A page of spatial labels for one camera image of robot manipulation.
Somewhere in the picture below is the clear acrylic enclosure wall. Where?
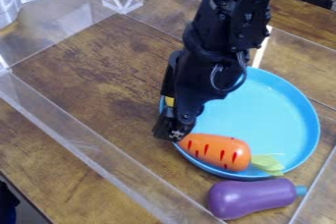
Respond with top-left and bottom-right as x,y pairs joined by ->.
0,0 -> 336,224

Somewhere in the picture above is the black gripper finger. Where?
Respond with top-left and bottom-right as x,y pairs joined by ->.
153,96 -> 197,141

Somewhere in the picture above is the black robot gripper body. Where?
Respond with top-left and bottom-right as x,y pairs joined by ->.
159,28 -> 250,124

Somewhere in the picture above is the purple toy eggplant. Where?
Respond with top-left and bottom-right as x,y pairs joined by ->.
209,178 -> 307,220

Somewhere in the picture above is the orange toy carrot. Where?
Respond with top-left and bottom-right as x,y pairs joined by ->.
178,133 -> 286,176

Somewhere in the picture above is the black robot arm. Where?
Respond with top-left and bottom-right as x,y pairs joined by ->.
153,0 -> 273,141

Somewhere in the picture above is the yellow toy lemon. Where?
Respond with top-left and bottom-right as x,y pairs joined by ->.
165,96 -> 175,107

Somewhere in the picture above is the blue round plastic tray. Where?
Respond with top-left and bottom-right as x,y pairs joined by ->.
174,68 -> 321,181

